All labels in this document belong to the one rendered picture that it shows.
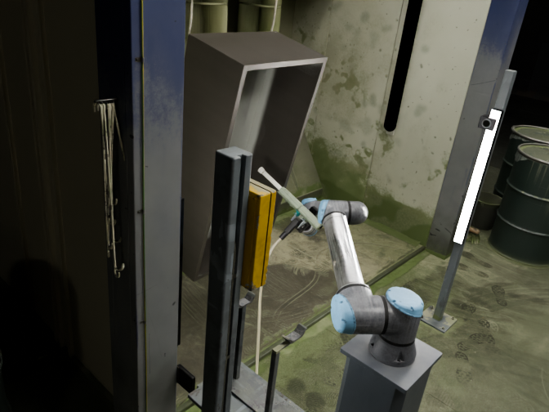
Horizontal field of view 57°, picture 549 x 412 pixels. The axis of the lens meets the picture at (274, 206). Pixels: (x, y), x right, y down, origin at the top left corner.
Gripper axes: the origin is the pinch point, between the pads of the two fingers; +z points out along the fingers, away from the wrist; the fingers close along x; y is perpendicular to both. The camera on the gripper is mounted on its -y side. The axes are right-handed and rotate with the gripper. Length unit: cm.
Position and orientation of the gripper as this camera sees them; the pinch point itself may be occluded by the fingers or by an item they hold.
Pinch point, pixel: (300, 215)
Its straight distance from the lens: 267.6
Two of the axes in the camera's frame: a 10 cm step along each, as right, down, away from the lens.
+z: -2.5, -2.0, -9.5
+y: -7.0, 7.1, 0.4
